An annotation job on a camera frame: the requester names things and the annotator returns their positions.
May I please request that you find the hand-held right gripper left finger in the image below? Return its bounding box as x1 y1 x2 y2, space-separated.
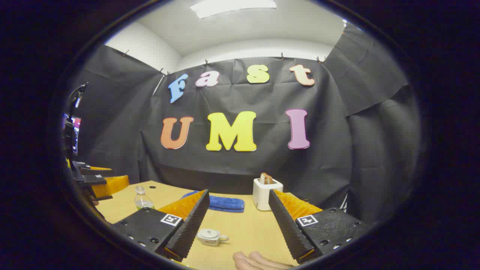
111 189 210 262

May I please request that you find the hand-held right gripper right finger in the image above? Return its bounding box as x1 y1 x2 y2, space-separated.
268 189 372 264

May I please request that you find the white floral teacup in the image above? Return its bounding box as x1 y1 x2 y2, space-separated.
196 229 229 247

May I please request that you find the green label water bottle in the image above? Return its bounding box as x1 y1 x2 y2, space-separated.
134 186 155 210

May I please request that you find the computer monitor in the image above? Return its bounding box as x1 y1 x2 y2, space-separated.
62 114 81 156

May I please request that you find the white toaster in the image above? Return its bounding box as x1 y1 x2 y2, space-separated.
252 178 284 211

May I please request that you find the blue towel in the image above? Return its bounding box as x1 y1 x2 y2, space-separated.
181 190 245 213

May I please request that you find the black backdrop cloth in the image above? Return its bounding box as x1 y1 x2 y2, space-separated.
66 22 420 225

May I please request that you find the ceiling light panel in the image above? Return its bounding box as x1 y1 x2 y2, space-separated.
190 0 277 19

